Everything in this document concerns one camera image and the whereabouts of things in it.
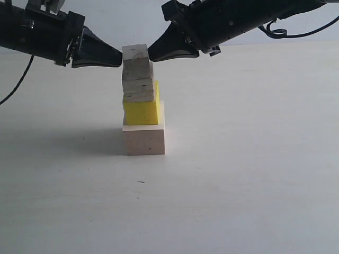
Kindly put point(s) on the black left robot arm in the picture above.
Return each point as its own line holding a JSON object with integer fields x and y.
{"x": 43, "y": 30}

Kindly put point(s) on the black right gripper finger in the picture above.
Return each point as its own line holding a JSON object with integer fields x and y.
{"x": 170, "y": 43}
{"x": 157, "y": 55}

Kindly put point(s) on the large light wooden cube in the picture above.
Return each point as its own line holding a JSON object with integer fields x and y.
{"x": 142, "y": 140}

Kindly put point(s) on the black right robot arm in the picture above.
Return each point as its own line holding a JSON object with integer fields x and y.
{"x": 202, "y": 26}

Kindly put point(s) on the yellow cube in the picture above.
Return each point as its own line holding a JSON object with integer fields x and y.
{"x": 142, "y": 113}

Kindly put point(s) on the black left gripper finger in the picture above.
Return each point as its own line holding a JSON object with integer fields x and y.
{"x": 83, "y": 62}
{"x": 93, "y": 48}

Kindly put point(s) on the small wooden cube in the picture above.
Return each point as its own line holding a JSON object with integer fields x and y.
{"x": 135, "y": 62}

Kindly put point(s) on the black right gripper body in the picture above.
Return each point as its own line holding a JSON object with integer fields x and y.
{"x": 183, "y": 17}

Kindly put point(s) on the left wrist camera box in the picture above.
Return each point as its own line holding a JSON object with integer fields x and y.
{"x": 45, "y": 6}

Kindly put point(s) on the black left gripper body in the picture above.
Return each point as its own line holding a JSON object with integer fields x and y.
{"x": 69, "y": 38}

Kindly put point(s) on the medium layered wooden cube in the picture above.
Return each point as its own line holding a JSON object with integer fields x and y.
{"x": 138, "y": 85}

